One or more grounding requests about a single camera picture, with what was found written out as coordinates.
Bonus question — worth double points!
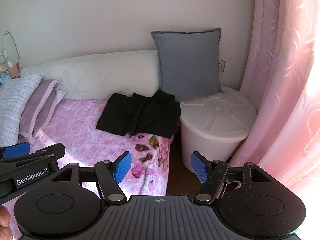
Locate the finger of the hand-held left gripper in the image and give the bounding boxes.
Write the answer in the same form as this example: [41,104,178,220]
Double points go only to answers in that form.
[0,142,66,171]
[0,142,31,159]

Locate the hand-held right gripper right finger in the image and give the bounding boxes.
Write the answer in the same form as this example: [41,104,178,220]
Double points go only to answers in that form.
[191,151,273,204]

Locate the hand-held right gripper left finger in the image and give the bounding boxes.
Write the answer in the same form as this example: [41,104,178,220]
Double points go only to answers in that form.
[50,151,132,204]

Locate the black pants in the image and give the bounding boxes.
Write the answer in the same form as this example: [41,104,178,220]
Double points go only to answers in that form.
[96,89,181,139]

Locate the person's left hand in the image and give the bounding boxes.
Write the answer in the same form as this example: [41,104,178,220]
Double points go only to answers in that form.
[0,204,12,240]

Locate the white plastic bucket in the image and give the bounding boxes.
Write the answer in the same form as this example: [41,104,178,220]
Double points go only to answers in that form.
[180,119,248,174]

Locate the small white tube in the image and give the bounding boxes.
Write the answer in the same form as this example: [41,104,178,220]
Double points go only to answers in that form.
[140,174,151,194]

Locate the pink floral blanket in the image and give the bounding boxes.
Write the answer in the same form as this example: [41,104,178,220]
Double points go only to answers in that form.
[0,99,173,240]

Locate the striped white duvet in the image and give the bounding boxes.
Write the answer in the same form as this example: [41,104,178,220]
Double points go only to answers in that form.
[0,72,45,147]

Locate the purple pillow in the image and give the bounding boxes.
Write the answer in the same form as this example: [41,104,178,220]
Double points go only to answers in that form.
[19,79,67,144]

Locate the white bucket lid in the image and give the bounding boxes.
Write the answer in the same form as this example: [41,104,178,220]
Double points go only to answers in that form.
[179,85,258,144]

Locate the pink cup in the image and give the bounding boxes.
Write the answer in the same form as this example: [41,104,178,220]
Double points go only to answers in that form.
[9,64,20,78]

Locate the white quilted headboard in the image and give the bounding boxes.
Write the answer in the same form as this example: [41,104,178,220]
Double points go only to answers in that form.
[20,49,162,100]

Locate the oval white-framed mirror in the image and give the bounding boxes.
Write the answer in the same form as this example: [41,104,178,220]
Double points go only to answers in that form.
[2,31,21,68]

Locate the grey square cushion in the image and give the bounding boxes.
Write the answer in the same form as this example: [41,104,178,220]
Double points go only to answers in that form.
[150,28,224,102]

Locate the pink patterned curtain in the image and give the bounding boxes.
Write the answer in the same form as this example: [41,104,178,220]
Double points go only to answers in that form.
[226,0,320,230]

